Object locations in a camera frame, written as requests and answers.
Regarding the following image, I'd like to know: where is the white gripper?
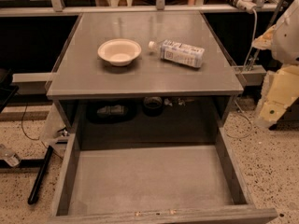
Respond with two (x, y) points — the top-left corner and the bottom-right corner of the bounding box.
(251, 26), (299, 128)

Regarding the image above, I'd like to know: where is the blue label plastic bottle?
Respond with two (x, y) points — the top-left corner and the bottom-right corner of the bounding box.
(148, 39), (205, 68)

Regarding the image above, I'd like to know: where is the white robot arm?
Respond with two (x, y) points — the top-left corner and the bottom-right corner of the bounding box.
(251, 0), (299, 128)

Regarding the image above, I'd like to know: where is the open grey top drawer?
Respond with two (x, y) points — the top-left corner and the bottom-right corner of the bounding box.
(47, 132), (278, 224)

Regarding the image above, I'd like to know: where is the clear bottle on floor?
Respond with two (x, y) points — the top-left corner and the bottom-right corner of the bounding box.
(0, 144), (21, 167)

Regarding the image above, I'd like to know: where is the grey cabinet table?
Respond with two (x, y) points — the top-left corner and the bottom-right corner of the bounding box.
(45, 10), (245, 151)

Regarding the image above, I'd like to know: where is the white paper bowl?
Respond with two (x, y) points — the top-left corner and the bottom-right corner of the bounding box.
(97, 38), (142, 67)

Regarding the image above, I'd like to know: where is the black pole on floor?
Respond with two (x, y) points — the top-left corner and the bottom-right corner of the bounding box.
(27, 146), (53, 205)

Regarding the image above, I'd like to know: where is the white cable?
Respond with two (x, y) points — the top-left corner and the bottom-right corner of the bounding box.
(242, 8), (258, 71)

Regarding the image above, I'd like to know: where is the grey metal rail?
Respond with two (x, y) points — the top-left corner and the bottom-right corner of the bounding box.
(0, 3), (278, 18)

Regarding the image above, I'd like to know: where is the thin black floor cable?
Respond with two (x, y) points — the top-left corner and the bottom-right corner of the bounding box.
(20, 103), (41, 142)

